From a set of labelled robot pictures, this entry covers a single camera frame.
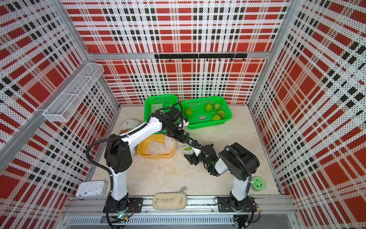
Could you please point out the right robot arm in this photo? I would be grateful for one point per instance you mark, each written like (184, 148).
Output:
(236, 160)

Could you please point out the black hook rail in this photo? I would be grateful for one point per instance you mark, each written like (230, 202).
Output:
(201, 56)

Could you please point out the yellow plastic bowl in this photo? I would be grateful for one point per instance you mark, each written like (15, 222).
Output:
(142, 147)

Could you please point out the white teddy bear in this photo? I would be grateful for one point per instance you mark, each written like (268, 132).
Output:
(128, 125)

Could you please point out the clear wall shelf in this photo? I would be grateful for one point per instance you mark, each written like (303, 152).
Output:
(66, 104)

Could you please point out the white power strip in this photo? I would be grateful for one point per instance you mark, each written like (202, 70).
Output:
(92, 189)

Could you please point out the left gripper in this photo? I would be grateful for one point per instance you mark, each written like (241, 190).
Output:
(181, 132)

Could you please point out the beige sponge block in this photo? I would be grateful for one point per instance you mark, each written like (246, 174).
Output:
(169, 201)

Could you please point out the green basket with fruit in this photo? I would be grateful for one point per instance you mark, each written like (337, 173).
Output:
(206, 112)

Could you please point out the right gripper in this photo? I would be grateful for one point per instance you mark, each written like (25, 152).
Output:
(192, 158)

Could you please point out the empty green plastic basket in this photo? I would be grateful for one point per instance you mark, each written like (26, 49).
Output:
(159, 106)

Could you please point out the green tape roll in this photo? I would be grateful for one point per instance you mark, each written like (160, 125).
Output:
(258, 184)

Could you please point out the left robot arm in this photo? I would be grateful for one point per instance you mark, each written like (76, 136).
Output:
(119, 151)

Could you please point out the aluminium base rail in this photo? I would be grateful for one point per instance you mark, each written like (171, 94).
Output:
(264, 211)

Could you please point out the foam nets pile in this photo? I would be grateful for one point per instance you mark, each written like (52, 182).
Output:
(159, 147)

